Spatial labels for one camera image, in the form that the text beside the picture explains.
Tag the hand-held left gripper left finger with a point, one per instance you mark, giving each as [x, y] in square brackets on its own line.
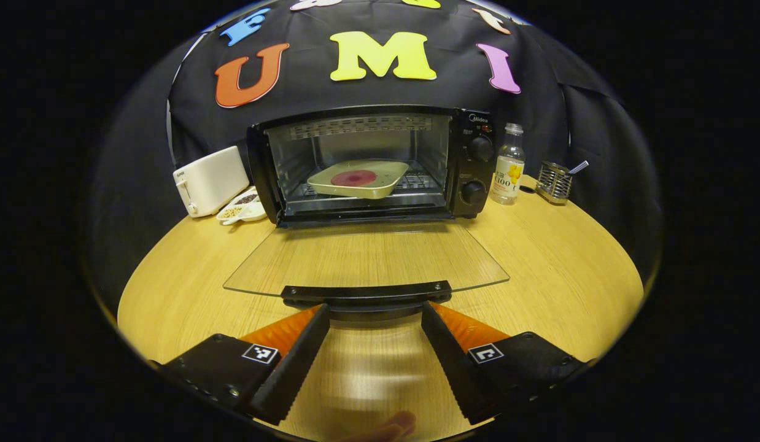
[294, 365]

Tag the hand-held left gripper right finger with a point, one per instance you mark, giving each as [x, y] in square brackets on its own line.
[455, 368]

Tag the black electric oven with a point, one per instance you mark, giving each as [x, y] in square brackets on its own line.
[475, 175]

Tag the round pink meat slice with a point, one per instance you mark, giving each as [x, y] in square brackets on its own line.
[353, 178]

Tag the cream square plate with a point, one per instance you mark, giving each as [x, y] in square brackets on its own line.
[386, 172]

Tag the white divided seed dish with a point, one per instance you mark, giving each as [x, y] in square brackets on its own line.
[242, 209]

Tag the small black object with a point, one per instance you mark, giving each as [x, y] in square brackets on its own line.
[528, 189]

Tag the white toaster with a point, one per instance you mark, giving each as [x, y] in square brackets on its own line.
[214, 181]

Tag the clear drink bottle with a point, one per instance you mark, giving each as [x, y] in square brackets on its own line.
[507, 172]

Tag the metal spoon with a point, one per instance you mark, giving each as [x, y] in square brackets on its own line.
[578, 167]

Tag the black backdrop cloth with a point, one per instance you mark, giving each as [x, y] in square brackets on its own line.
[368, 92]

